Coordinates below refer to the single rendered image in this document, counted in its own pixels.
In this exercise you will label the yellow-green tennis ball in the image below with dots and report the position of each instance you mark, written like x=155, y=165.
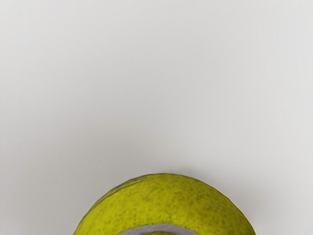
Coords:
x=166, y=203

